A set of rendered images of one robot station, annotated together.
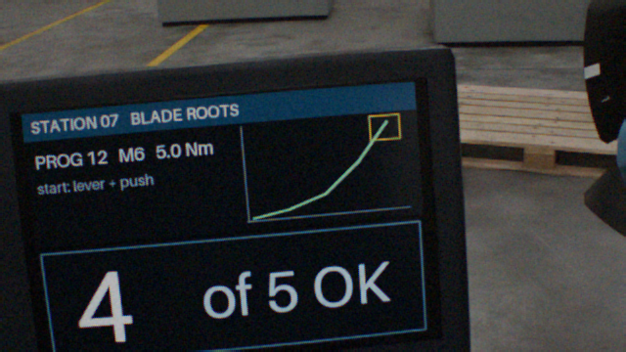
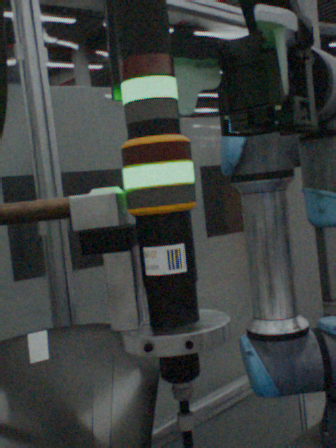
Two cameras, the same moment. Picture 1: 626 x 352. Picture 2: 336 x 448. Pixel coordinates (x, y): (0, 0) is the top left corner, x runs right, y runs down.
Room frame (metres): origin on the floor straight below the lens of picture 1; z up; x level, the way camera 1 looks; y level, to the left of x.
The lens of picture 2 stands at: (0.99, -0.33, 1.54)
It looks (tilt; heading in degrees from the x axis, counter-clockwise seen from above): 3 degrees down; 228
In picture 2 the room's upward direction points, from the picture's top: 6 degrees counter-clockwise
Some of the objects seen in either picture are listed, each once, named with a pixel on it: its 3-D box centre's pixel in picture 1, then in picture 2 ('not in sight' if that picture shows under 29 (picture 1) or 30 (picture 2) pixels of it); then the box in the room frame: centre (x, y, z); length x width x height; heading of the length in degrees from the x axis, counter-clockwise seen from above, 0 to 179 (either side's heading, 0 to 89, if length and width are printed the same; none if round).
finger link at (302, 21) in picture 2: not in sight; (283, 38); (0.59, -0.61, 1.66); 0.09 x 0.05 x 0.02; 36
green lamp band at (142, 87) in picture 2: not in sight; (149, 92); (0.75, -0.60, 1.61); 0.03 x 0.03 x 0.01
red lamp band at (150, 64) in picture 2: not in sight; (147, 70); (0.75, -0.60, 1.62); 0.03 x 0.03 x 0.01
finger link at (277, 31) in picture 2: not in sight; (278, 54); (0.63, -0.59, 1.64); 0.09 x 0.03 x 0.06; 36
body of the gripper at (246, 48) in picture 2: not in sight; (276, 85); (0.54, -0.66, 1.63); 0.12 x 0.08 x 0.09; 15
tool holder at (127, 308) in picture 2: not in sight; (152, 265); (0.76, -0.61, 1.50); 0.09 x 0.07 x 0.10; 130
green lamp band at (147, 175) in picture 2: not in sight; (158, 175); (0.75, -0.60, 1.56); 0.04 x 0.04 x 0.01
